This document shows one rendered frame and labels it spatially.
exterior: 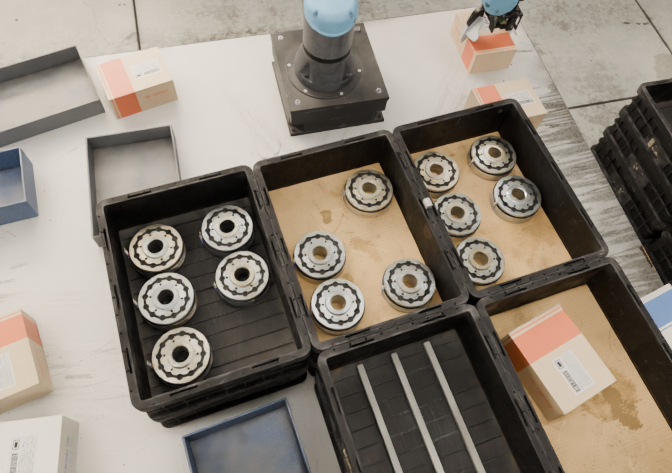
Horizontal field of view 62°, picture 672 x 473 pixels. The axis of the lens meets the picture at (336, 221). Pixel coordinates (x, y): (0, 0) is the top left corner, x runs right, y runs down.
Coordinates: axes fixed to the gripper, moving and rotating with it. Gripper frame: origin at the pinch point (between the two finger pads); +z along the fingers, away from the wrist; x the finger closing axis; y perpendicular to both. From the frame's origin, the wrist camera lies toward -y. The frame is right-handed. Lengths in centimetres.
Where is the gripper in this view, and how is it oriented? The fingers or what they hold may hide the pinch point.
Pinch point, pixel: (483, 36)
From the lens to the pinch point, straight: 170.1
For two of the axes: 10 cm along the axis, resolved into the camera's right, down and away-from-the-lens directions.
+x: 9.7, -1.8, 1.8
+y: 2.4, 8.7, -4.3
